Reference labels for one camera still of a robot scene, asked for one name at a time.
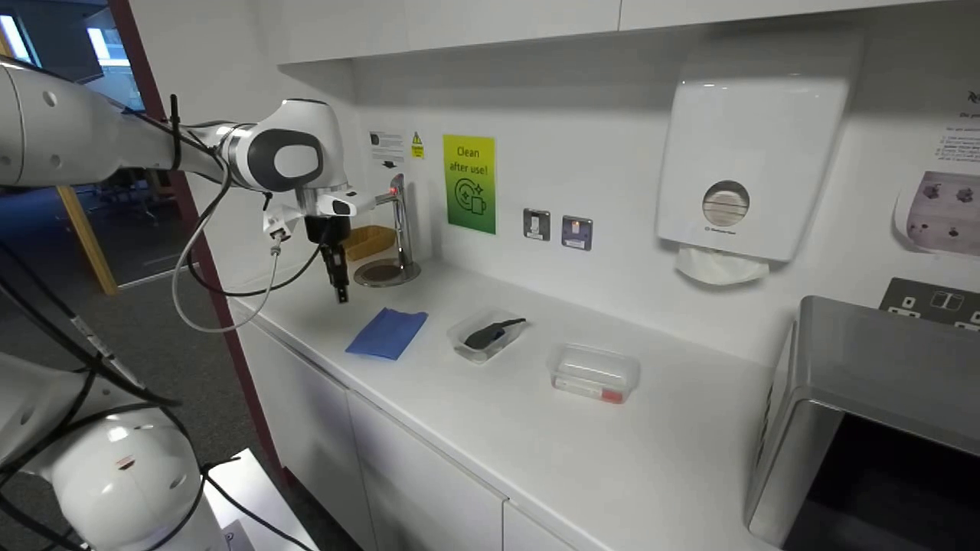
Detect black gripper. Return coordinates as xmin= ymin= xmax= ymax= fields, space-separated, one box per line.
xmin=305 ymin=216 xmax=348 ymax=303

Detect blue towel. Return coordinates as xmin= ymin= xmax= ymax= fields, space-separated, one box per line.
xmin=348 ymin=309 xmax=424 ymax=361

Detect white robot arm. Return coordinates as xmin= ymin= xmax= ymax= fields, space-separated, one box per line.
xmin=0 ymin=59 xmax=353 ymax=303

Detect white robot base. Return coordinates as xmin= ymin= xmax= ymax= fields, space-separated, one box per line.
xmin=0 ymin=354 xmax=226 ymax=551

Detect yellow sponge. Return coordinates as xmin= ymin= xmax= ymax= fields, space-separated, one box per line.
xmin=343 ymin=226 xmax=395 ymax=262

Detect chrome tap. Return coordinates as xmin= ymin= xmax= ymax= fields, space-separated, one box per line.
xmin=372 ymin=173 xmax=415 ymax=271

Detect small warning stickers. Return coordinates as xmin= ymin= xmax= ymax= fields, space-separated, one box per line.
xmin=368 ymin=129 xmax=424 ymax=170

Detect clear plastic tray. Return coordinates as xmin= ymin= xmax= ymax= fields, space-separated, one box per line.
xmin=451 ymin=309 xmax=531 ymax=363

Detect white lower cabinet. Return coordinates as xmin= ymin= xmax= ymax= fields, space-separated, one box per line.
xmin=237 ymin=301 xmax=607 ymax=551

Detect white cabinet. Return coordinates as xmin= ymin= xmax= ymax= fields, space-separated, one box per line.
xmin=237 ymin=301 xmax=607 ymax=551
xmin=255 ymin=0 xmax=980 ymax=104

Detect white upper cabinet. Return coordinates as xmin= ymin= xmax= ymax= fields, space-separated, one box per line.
xmin=255 ymin=0 xmax=980 ymax=104

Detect clear container with red label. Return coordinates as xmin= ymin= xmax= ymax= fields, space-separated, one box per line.
xmin=550 ymin=345 xmax=640 ymax=403

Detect white paper towel dispenser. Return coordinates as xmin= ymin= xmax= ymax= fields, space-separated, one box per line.
xmin=654 ymin=79 xmax=847 ymax=287

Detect stainless steel appliance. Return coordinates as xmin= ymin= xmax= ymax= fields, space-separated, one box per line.
xmin=745 ymin=296 xmax=980 ymax=547

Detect black control panel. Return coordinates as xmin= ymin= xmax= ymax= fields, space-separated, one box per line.
xmin=879 ymin=277 xmax=980 ymax=333

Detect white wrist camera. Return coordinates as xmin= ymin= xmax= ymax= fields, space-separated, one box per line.
xmin=313 ymin=189 xmax=364 ymax=216

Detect green yellow wall sign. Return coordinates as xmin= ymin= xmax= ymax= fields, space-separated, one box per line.
xmin=444 ymin=134 xmax=497 ymax=234

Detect left wall socket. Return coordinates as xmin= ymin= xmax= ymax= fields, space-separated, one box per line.
xmin=524 ymin=207 xmax=550 ymax=243

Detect wall socket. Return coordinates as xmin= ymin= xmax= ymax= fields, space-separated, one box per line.
xmin=560 ymin=214 xmax=593 ymax=250
xmin=524 ymin=207 xmax=550 ymax=243

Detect right wall socket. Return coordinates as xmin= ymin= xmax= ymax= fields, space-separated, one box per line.
xmin=560 ymin=214 xmax=593 ymax=250

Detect white wall poster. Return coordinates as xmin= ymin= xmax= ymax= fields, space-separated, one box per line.
xmin=891 ymin=86 xmax=980 ymax=253

